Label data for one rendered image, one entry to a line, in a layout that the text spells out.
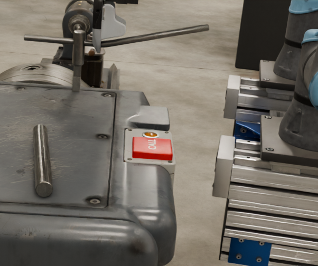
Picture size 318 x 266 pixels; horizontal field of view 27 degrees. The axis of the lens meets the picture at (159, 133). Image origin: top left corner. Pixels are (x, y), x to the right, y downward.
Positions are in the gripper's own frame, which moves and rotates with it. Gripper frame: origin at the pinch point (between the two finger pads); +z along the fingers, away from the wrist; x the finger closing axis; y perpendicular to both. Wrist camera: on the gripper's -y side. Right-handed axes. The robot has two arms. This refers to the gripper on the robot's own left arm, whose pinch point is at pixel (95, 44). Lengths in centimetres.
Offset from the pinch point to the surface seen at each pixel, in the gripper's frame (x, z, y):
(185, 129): 310, 135, 53
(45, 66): 20.3, 11.1, -11.2
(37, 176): -41.2, 7.5, -4.8
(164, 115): -9.8, 9.2, 13.3
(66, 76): 17.6, 12.0, -6.5
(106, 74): 149, 51, -1
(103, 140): -23.2, 9.3, 3.2
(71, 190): -41.1, 9.3, -0.3
